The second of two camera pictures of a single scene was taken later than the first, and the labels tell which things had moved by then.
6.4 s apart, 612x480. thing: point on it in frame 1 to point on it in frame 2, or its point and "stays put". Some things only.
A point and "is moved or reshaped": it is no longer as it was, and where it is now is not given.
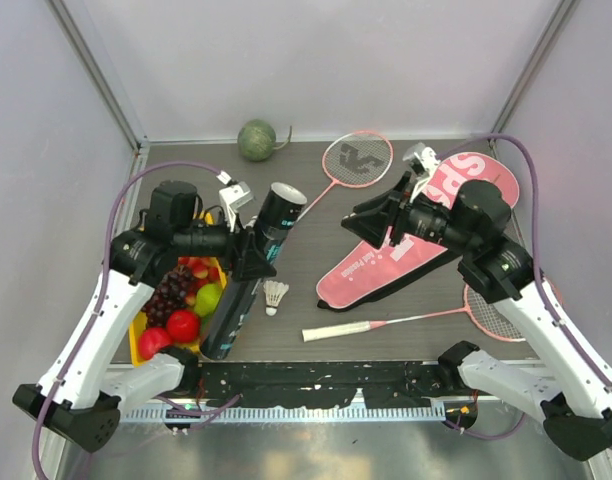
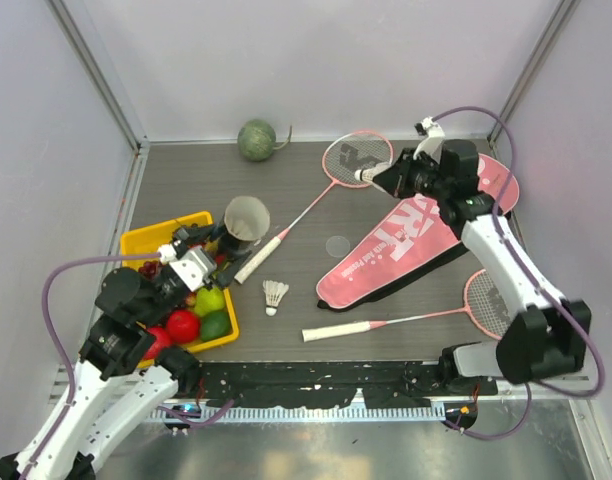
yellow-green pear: [208, 297] stays put
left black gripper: [245, 257] to [196, 234]
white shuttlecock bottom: [275, 292] stays put
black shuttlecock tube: [257, 254] is moved or reshaped
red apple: [183, 326] stays put
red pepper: [150, 340] stays put
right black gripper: [373, 215] to [395, 180]
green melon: [257, 139] stays put
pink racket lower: [483, 312] stays put
